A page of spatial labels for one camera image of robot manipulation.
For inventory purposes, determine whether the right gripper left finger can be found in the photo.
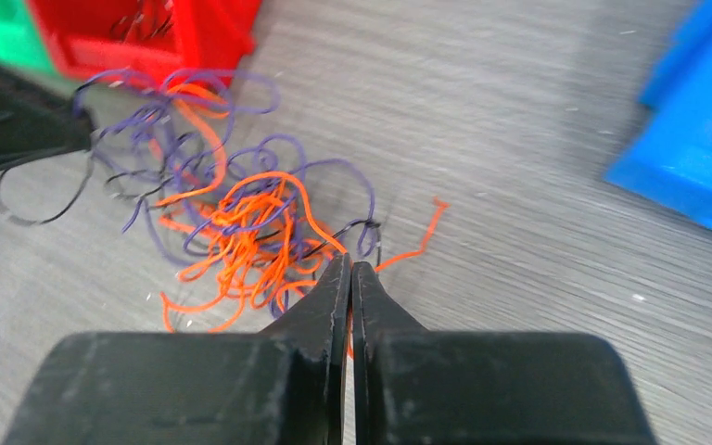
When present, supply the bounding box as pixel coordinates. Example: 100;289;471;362
4;255;352;444

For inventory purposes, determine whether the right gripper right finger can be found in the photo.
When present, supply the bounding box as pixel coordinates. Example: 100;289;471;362
351;262;656;444

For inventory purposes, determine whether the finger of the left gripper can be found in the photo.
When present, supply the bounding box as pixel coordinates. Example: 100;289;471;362
0;66;94;172

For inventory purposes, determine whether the green plastic bin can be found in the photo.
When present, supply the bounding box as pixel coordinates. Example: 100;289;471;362
0;0;57;74

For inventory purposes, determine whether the orange cable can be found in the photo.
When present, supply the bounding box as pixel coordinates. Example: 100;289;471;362
146;83;451;361

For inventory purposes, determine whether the red plastic bin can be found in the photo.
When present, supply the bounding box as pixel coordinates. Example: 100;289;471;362
27;0;261;81

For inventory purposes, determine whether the purple cable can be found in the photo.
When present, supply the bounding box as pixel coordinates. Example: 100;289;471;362
71;67;385;321

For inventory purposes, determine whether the blue plastic bin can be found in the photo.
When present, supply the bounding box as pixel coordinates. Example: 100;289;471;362
604;1;712;230

